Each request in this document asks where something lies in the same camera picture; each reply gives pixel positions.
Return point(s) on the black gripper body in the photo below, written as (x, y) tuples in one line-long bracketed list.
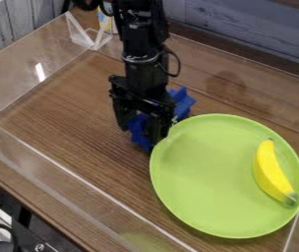
[(142, 84)]

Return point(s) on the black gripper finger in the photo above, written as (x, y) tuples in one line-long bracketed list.
[(157, 126), (124, 112)]

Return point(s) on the blue cross-shaped block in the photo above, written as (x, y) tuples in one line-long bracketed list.
[(183, 101)]

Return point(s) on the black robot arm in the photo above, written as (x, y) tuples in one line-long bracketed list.
[(141, 27)]

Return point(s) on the green plate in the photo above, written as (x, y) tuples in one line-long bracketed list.
[(201, 175)]

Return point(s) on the white can with label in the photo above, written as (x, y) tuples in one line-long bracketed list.
[(105, 18)]

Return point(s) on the yellow toy banana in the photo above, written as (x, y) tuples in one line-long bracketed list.
[(270, 176)]

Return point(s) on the clear acrylic front barrier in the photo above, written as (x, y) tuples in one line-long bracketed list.
[(88, 215)]

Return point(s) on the clear acrylic corner bracket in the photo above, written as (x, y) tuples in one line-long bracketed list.
[(89, 38)]

